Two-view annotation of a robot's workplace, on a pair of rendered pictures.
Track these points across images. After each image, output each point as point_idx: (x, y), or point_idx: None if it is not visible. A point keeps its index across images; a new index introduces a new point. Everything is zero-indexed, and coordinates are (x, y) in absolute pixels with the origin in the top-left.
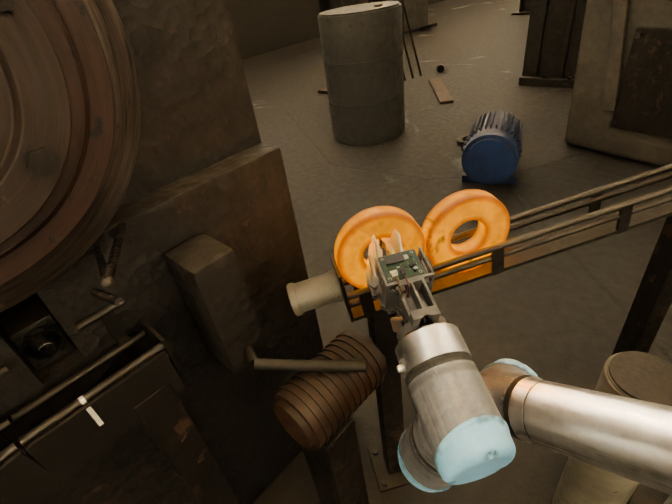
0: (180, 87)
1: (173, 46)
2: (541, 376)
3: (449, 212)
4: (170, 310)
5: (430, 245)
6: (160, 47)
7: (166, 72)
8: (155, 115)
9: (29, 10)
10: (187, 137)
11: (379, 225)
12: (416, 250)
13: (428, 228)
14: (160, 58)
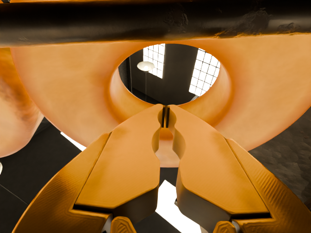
0: (267, 143)
1: (251, 154)
2: None
3: (3, 151)
4: None
5: (5, 95)
6: (259, 159)
7: (268, 152)
8: (300, 150)
9: None
10: (294, 125)
11: (162, 157)
12: (50, 85)
13: (37, 121)
14: (264, 157)
